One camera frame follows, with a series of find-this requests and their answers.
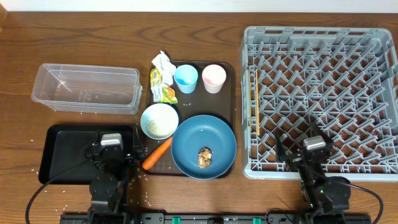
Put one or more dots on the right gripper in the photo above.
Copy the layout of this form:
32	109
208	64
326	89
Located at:
283	157

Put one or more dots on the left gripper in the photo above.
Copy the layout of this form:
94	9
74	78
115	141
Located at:
141	149

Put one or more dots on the orange carrot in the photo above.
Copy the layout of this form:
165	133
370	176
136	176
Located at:
156	154

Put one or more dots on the yellow snack wrapper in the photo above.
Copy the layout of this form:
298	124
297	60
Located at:
162	93

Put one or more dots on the dark blue plate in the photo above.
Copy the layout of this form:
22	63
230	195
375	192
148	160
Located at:
197	133

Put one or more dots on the brown food scrap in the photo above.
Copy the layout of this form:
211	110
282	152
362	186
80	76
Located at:
204	158

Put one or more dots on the light blue plastic cup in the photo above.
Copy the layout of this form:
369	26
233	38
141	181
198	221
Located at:
186	77

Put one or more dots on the white paper napkin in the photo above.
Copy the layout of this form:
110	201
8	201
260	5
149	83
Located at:
165	67

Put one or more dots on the pink plastic cup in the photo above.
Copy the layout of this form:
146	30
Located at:
213	77

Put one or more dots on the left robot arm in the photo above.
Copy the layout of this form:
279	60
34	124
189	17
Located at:
109	194

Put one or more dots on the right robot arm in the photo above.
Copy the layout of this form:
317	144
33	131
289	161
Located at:
328	196

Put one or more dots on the grey plastic dishwasher rack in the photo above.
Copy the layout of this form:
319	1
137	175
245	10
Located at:
342	79

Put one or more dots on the black waste tray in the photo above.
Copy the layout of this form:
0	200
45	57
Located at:
65	145

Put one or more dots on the wooden chopstick in rack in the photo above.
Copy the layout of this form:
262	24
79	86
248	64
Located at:
250	108
257	103

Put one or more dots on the clear plastic waste bin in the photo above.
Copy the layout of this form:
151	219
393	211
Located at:
88	88

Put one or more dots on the light blue rice bowl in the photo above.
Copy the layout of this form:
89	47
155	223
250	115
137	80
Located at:
159	121

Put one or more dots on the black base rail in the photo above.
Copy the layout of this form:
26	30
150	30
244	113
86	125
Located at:
160	218

